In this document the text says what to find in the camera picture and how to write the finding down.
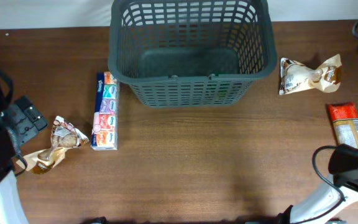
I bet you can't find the grey plastic shopping basket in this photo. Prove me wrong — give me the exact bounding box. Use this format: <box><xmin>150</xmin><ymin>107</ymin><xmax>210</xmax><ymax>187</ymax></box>
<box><xmin>108</xmin><ymin>0</ymin><xmax>277</xmax><ymax>108</ymax></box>

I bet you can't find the right beige snack bag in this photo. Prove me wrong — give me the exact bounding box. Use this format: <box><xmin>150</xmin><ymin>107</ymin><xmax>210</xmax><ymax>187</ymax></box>
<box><xmin>278</xmin><ymin>54</ymin><xmax>342</xmax><ymax>95</ymax></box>

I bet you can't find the multicolour tissue pack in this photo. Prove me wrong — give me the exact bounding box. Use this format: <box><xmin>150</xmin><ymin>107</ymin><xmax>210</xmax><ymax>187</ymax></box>
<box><xmin>91</xmin><ymin>72</ymin><xmax>119</xmax><ymax>151</ymax></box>

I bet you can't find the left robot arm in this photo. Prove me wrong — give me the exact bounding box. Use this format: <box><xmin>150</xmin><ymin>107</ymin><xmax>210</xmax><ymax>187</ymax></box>
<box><xmin>0</xmin><ymin>70</ymin><xmax>48</xmax><ymax>223</ymax></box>

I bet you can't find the green lid spice jar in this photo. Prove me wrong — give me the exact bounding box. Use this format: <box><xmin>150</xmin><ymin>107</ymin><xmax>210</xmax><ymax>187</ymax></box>
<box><xmin>207</xmin><ymin>74</ymin><xmax>231</xmax><ymax>101</ymax></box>

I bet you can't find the left brown snack bag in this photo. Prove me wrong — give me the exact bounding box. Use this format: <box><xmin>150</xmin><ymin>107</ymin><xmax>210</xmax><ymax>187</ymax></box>
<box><xmin>16</xmin><ymin>116</ymin><xmax>89</xmax><ymax>174</ymax></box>

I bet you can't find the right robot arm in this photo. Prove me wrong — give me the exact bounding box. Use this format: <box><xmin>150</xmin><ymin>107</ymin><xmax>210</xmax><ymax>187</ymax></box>
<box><xmin>274</xmin><ymin>55</ymin><xmax>358</xmax><ymax>223</ymax></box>

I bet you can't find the orange pasta packet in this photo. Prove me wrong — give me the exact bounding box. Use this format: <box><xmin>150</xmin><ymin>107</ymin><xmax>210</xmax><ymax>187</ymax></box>
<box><xmin>328</xmin><ymin>103</ymin><xmax>358</xmax><ymax>149</ymax></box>

